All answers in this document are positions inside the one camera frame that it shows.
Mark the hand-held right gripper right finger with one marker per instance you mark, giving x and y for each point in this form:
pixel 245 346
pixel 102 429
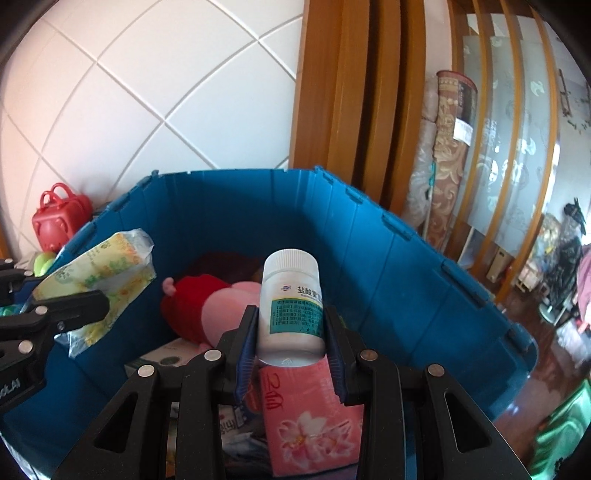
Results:
pixel 335 369

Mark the rolled patterned carpet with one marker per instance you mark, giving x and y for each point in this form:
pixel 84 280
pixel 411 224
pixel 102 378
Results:
pixel 450 152

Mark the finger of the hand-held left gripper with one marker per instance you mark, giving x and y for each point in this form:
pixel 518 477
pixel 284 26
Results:
pixel 16 286
pixel 78 309

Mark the wooden door frame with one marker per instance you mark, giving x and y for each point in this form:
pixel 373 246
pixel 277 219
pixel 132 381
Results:
pixel 364 101

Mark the red pink plush toy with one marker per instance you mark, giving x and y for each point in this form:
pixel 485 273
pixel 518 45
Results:
pixel 194 304

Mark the red toy handbag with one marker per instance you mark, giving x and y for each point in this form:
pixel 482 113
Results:
pixel 60 217

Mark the dark wall ornament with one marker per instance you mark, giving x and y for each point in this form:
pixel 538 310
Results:
pixel 567 92

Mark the rolled pale blanket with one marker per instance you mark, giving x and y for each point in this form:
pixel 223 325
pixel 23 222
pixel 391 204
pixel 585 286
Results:
pixel 422 152

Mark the dark clothes rack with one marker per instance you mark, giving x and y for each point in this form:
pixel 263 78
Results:
pixel 570 258

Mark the pink flower tissue box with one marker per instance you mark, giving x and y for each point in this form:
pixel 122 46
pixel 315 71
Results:
pixel 304 415

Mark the blue plastic storage bin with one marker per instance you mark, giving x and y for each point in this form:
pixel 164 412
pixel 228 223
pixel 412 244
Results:
pixel 369 254

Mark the white medicine bottle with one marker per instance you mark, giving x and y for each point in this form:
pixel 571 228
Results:
pixel 291 300

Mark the wooden frosted glass partition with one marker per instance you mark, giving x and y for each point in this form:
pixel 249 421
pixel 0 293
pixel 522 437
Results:
pixel 503 138

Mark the green plastic bag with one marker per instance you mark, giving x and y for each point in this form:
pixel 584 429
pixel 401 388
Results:
pixel 563 434

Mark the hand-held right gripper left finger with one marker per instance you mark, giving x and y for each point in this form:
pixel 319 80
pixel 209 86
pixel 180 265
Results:
pixel 244 369

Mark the yellow green tissue pack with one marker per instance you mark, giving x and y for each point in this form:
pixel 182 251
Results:
pixel 106 263

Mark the white box dark print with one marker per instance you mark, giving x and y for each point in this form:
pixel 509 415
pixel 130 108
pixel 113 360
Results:
pixel 166 355

